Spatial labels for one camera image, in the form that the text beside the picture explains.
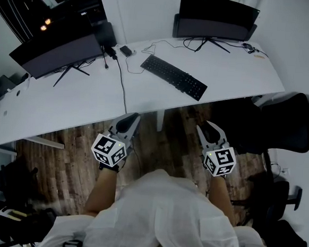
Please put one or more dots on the black power adapter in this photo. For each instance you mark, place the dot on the black power adapter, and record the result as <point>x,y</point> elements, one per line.
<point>126,50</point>

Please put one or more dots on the white wall socket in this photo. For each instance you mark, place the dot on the white wall socket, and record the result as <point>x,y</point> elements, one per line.
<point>285,171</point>

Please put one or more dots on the person's left forearm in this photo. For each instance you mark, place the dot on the person's left forearm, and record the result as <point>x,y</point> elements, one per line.
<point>101,190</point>

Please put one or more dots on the person's white shirt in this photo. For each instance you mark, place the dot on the person's white shirt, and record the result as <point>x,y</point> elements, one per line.
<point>163,217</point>

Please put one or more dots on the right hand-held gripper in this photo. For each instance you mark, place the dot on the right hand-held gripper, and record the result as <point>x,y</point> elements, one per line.
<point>220,161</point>

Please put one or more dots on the black mesh office chair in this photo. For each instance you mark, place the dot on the black mesh office chair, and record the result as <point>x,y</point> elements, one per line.
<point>282,125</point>

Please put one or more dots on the white desk leg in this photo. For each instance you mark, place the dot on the white desk leg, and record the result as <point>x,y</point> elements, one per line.
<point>160,120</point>

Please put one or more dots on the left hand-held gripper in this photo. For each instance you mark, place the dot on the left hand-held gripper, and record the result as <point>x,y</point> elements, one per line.
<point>109,150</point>

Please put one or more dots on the black bag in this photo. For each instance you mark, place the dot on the black bag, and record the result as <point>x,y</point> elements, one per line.
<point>16,221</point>

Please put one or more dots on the black curved monitor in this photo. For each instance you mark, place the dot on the black curved monitor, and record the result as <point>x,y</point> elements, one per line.
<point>216,18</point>
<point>58,56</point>

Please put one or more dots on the black computer box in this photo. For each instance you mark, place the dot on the black computer box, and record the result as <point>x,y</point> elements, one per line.
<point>106,34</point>

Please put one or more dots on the person's right forearm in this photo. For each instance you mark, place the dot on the person's right forearm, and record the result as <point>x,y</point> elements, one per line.
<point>221,197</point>

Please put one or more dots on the black keyboard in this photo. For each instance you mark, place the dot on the black keyboard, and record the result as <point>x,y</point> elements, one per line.
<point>174,76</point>

